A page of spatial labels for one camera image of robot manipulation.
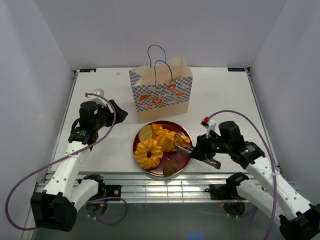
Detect blue corner label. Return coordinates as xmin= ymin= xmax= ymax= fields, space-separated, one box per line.
xmin=227 ymin=67 xmax=246 ymax=72
xmin=79 ymin=68 xmax=97 ymax=73

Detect red round plate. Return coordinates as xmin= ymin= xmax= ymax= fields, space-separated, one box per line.
xmin=133 ymin=120 xmax=192 ymax=177

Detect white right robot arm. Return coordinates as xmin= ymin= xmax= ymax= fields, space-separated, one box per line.
xmin=190 ymin=117 xmax=320 ymax=240

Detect twisted bread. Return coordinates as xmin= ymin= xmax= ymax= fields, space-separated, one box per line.
xmin=151 ymin=123 xmax=191 ymax=144

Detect round glazed ring bread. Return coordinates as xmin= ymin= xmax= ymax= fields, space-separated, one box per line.
xmin=134 ymin=138 xmax=163 ymax=170

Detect left blue corner label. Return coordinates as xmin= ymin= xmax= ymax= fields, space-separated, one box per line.
xmin=79 ymin=68 xmax=97 ymax=73

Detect checkered paper bag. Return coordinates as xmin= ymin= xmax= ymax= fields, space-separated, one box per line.
xmin=129 ymin=56 xmax=193 ymax=123

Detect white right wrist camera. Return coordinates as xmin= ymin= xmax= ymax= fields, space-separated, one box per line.
xmin=200 ymin=117 xmax=216 ymax=138

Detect small striped croissant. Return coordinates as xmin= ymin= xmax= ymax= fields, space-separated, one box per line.
xmin=154 ymin=135 xmax=178 ymax=153

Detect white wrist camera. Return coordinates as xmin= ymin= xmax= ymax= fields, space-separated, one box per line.
xmin=200 ymin=117 xmax=216 ymax=138
xmin=85 ymin=88 xmax=107 ymax=107

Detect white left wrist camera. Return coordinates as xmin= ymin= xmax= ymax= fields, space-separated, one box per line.
xmin=85 ymin=88 xmax=107 ymax=107

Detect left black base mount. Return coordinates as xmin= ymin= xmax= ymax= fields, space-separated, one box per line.
xmin=98 ymin=184 xmax=122 ymax=198

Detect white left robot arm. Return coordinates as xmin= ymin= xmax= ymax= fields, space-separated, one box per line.
xmin=30 ymin=98 xmax=128 ymax=232

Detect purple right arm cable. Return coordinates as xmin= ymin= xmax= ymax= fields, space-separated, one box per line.
xmin=207 ymin=109 xmax=278 ymax=240

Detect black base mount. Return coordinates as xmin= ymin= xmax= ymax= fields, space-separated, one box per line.
xmin=204 ymin=183 xmax=242 ymax=200
xmin=98 ymin=184 xmax=122 ymax=198

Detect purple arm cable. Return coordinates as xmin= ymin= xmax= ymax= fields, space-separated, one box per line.
xmin=207 ymin=109 xmax=278 ymax=240
xmin=4 ymin=92 xmax=129 ymax=231

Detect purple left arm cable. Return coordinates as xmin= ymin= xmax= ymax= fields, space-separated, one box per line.
xmin=4 ymin=92 xmax=129 ymax=231

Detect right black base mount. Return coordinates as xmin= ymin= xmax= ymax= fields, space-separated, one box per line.
xmin=204 ymin=183 xmax=242 ymax=200

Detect right blue corner label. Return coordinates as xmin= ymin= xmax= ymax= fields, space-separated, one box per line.
xmin=227 ymin=67 xmax=246 ymax=72

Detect metal serving tongs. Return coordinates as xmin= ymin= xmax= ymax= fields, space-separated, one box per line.
xmin=166 ymin=134 xmax=221 ymax=170

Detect brown chocolate bread lump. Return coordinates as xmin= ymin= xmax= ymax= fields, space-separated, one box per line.
xmin=163 ymin=159 xmax=178 ymax=177

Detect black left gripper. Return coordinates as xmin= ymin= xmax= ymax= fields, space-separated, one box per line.
xmin=93 ymin=99 xmax=128 ymax=130

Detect aluminium frame rail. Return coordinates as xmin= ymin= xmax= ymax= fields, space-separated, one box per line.
xmin=31 ymin=172 xmax=296 ymax=205

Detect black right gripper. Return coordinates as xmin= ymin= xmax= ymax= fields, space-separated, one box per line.
xmin=188 ymin=130 xmax=231 ymax=161

